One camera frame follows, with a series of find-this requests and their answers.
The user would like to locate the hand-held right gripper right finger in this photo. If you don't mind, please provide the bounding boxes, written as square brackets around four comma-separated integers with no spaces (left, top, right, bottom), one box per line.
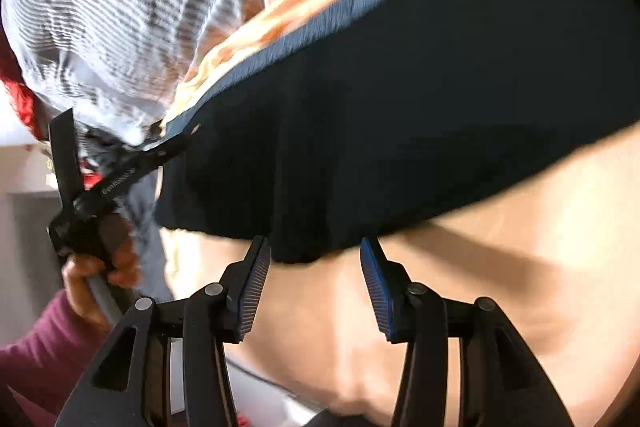
[359,236,576,427]

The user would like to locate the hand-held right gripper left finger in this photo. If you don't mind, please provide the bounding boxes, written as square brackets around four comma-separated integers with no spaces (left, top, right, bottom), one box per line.
[55,235,273,427]

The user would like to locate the orange striped blanket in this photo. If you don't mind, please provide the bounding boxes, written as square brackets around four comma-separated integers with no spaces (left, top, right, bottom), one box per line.
[162,0,566,128]

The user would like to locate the white cloth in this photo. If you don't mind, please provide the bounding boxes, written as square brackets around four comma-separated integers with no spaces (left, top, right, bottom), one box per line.
[226,353,323,427]

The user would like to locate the grey striped cloth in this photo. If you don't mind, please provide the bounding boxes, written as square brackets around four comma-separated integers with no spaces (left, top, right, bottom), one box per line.
[1,0,275,303]

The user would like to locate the black pants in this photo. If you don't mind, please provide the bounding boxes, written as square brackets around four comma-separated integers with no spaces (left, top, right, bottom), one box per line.
[154,0,640,266]

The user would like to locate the person's left hand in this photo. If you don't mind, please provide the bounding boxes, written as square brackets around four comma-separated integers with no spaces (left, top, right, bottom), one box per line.
[62,214,144,324]

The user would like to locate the beige bed sheet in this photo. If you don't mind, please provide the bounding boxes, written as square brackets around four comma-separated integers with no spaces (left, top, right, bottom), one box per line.
[160,119,640,427]

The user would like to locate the red cloth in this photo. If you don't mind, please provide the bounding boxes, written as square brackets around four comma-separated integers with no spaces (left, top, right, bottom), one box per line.
[0,32,101,190]

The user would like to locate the person's left forearm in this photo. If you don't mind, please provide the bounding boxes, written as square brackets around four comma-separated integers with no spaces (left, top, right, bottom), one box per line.
[0,289,114,427]

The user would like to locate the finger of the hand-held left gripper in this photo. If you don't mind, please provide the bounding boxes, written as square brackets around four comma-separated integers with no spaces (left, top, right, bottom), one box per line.
[48,107,83,210]
[74,133,194,222]

